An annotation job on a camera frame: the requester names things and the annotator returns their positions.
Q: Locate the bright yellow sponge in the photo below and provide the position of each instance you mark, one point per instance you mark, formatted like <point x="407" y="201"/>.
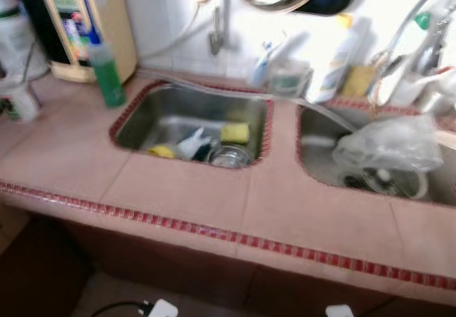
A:
<point x="235" y="133"/>

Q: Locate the small clear plastic bucket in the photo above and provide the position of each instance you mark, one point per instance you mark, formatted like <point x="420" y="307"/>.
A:
<point x="291" y="82"/>

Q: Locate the chrome gooseneck faucet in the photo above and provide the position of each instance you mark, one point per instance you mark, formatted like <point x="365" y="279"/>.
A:
<point x="436" y="46"/>

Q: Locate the white bottle with green cap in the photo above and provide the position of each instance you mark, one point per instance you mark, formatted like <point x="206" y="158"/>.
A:
<point x="422" y="19"/>

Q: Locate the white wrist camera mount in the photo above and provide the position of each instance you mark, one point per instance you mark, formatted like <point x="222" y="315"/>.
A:
<point x="162" y="309"/>
<point x="340" y="311"/>

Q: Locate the dark stirring stick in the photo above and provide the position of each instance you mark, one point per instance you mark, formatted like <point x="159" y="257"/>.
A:
<point x="28" y="62"/>

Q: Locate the white printed mug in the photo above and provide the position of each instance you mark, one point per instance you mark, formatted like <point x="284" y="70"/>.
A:
<point x="20" y="103"/>

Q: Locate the steel sink basin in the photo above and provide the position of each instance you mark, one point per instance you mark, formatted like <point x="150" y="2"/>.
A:
<point x="171" y="110"/>
<point x="320" y="160"/>

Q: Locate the small steel cup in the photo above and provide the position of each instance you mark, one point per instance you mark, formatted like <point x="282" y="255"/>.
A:
<point x="438" y="100"/>

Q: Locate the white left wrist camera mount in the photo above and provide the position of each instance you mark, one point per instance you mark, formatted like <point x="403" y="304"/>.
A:
<point x="162" y="309"/>

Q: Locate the white bottle with yellow cap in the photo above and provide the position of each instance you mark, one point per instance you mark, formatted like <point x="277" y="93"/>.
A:
<point x="342" y="60"/>

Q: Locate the white jar with green lid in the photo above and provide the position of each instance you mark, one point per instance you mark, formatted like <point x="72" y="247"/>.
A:
<point x="18" y="39"/>

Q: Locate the white and blue toothbrush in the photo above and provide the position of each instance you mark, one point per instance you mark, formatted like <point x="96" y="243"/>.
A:
<point x="267" y="46"/>

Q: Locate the clear toothbrush cup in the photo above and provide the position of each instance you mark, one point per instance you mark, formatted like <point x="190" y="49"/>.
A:
<point x="258" y="71"/>

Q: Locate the blue mug with white rabbit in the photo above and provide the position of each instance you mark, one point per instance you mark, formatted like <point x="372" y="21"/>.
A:
<point x="192" y="146"/>

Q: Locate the beige water ionizer appliance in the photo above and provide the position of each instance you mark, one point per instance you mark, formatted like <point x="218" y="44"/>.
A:
<point x="117" y="25"/>

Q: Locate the green dish soap bottle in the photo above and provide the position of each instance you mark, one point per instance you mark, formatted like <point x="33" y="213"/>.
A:
<point x="108" y="82"/>

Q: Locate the stainless steel bowl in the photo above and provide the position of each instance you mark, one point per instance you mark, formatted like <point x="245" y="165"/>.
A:
<point x="228" y="158"/>

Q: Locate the mustard yellow sponge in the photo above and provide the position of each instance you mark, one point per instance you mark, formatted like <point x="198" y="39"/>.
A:
<point x="358" y="80"/>

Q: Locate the chrome wall tap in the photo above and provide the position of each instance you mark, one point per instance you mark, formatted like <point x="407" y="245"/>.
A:
<point x="217" y="39"/>

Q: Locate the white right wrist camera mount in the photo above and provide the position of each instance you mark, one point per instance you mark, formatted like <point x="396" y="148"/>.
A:
<point x="340" y="311"/>

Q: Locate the clear round bowl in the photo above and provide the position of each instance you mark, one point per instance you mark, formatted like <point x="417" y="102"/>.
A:
<point x="422" y="185"/>

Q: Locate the clear plastic bag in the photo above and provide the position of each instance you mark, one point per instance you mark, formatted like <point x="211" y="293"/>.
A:
<point x="388" y="142"/>

